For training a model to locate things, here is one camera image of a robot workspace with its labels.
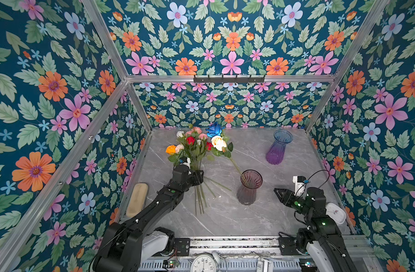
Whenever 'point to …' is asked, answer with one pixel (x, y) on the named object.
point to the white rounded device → (333, 211)
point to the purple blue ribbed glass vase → (275, 152)
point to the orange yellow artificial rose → (171, 149)
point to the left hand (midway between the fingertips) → (201, 171)
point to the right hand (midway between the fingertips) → (279, 188)
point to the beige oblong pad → (138, 199)
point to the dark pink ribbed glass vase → (250, 180)
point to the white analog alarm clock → (206, 262)
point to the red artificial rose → (190, 140)
